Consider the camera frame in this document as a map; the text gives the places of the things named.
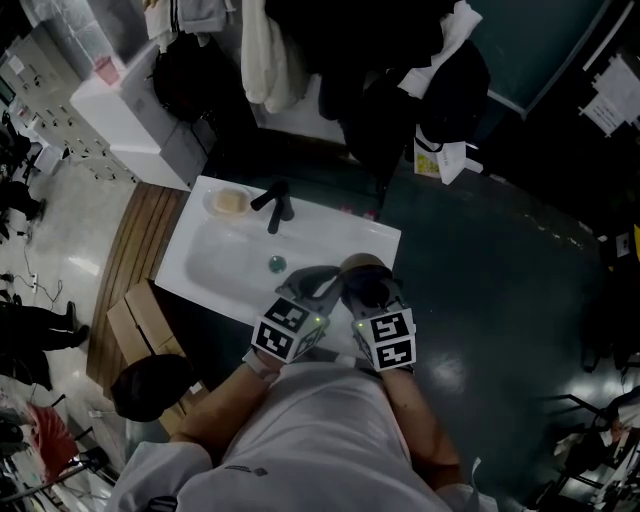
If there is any black round stool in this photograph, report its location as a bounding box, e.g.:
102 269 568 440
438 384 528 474
110 353 197 424

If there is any navy backpack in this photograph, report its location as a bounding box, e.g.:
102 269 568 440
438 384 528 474
424 42 492 146

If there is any grey locker cabinet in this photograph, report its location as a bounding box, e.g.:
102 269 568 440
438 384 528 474
0 27 139 184

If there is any clear soap dish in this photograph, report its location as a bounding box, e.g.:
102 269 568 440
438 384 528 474
202 184 253 219

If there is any pink cup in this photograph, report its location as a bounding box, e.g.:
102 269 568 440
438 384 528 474
93 55 121 86

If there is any black office chair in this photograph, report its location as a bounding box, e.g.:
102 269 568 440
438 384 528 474
579 279 640 374

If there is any black coat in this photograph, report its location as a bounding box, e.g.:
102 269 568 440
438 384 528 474
264 0 469 76

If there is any person's right forearm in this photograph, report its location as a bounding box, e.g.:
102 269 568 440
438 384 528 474
382 369 464 494

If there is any white cabinet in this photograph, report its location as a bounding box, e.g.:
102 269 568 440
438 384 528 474
69 42 219 191

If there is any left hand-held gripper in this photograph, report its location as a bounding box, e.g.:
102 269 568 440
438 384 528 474
249 264 349 365

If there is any person's white shirt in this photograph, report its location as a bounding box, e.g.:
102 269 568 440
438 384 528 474
107 362 499 512

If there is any white sink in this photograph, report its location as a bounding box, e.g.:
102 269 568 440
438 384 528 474
154 174 403 359

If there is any white wristband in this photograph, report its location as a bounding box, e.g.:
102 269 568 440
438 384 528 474
242 347 274 379

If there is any brown cardboard box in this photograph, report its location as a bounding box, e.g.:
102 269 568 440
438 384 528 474
105 279 189 366
158 379 211 436

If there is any red pleated fabric item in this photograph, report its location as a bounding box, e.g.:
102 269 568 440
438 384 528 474
24 403 81 484

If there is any black metal chair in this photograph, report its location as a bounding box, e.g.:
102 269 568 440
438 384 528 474
537 394 640 511

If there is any white thin garment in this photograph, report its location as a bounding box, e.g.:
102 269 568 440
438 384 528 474
397 0 484 101

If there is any dark grey hanging garment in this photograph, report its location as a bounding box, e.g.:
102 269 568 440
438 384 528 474
319 69 421 176

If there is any black tripod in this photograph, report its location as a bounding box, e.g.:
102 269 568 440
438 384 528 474
0 447 109 501

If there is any grey hooded sweater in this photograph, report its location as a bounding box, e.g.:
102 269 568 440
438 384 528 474
177 0 236 35

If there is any translucent white panel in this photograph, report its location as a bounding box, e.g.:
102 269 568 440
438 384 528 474
19 0 151 66

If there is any dark grey cloth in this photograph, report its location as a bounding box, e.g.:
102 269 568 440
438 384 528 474
344 267 396 310

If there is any black faucet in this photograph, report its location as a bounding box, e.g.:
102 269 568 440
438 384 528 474
249 179 295 235

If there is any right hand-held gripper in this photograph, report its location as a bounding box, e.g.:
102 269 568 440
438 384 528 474
341 279 418 374

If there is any white paper notice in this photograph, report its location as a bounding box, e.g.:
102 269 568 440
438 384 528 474
592 53 640 114
579 92 626 137

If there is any white paper bag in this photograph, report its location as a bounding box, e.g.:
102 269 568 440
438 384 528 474
412 124 485 186

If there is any black framed glass door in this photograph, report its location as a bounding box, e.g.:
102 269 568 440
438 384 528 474
469 0 640 161

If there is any wooden slat platform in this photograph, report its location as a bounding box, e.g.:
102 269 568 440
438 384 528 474
85 182 194 399

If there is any white striped garment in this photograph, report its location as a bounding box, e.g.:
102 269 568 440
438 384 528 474
143 0 184 39

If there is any person's left forearm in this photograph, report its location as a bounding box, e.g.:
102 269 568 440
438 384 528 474
169 357 286 466

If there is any white coat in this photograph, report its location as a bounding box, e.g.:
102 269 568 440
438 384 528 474
240 0 311 115

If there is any yellow soap bar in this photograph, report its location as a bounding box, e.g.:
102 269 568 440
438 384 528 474
212 188 246 214

